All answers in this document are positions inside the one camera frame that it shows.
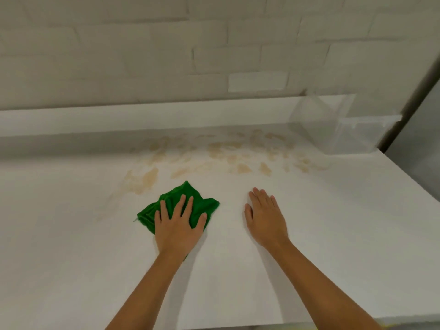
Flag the person's right hand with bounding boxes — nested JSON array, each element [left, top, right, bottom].
[[244, 187, 291, 249]]

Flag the person's left hand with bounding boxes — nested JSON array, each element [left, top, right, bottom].
[[154, 194, 208, 260]]

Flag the green cleaning cloth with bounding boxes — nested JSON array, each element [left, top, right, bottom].
[[134, 181, 220, 261]]

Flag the person's left forearm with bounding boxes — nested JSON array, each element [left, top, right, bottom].
[[104, 251, 188, 330]]

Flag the person's right forearm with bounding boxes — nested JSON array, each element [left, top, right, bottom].
[[261, 238, 384, 330]]

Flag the brown spill stains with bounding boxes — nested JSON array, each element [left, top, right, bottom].
[[120, 128, 331, 196]]

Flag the clear plastic container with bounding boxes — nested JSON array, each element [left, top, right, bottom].
[[288, 94, 403, 155]]

